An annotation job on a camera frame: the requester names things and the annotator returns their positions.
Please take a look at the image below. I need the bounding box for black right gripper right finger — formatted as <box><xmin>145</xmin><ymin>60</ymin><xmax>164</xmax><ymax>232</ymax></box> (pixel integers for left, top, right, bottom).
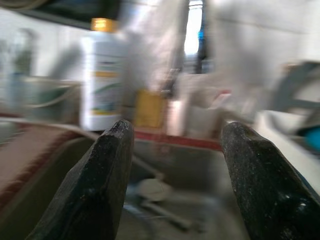
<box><xmin>221</xmin><ymin>121</ymin><xmax>320</xmax><ymax>240</ymax></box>

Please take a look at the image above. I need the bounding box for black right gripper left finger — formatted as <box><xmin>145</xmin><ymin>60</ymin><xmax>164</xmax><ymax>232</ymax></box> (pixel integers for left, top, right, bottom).
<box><xmin>26</xmin><ymin>119</ymin><xmax>135</xmax><ymax>240</ymax></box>

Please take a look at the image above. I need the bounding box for white dish rack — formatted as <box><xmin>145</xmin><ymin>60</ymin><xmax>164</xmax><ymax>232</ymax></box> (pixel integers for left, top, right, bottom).
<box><xmin>254</xmin><ymin>59</ymin><xmax>320</xmax><ymax>191</ymax></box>

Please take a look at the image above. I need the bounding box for blue bowl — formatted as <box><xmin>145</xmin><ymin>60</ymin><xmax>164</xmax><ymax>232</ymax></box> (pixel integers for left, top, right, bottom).
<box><xmin>303</xmin><ymin>127</ymin><xmax>320</xmax><ymax>153</ymax></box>

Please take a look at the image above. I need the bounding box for steel sink basin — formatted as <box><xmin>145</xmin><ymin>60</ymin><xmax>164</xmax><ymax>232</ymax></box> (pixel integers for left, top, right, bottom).
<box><xmin>0</xmin><ymin>136</ymin><xmax>251</xmax><ymax>240</ymax></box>

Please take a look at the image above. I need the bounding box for white plastic cup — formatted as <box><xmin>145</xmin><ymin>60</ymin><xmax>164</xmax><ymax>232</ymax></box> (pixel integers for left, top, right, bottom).
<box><xmin>184</xmin><ymin>74</ymin><xmax>233</xmax><ymax>138</ymax></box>

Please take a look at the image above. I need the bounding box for orange sponge block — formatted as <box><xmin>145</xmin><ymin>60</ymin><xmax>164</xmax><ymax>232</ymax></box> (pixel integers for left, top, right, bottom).
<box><xmin>134</xmin><ymin>89</ymin><xmax>166</xmax><ymax>128</ymax></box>

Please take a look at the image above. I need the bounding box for white detergent bottle yellow cap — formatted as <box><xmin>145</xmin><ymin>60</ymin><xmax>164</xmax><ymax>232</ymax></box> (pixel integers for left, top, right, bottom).
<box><xmin>79</xmin><ymin>17</ymin><xmax>126</xmax><ymax>132</ymax></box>

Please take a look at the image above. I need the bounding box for hanging steel wok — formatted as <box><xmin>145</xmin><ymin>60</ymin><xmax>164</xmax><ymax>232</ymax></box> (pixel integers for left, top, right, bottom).
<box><xmin>0</xmin><ymin>0</ymin><xmax>123</xmax><ymax>31</ymax></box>

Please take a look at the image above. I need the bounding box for thin white hose with nozzle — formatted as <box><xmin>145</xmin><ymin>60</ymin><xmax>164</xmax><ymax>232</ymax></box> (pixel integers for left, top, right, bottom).
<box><xmin>0</xmin><ymin>117</ymin><xmax>173</xmax><ymax>201</ymax></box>

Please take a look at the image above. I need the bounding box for steel utensil handle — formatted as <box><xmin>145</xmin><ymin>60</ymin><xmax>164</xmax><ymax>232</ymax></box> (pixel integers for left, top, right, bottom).
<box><xmin>124</xmin><ymin>199</ymin><xmax>201</xmax><ymax>231</ymax></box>

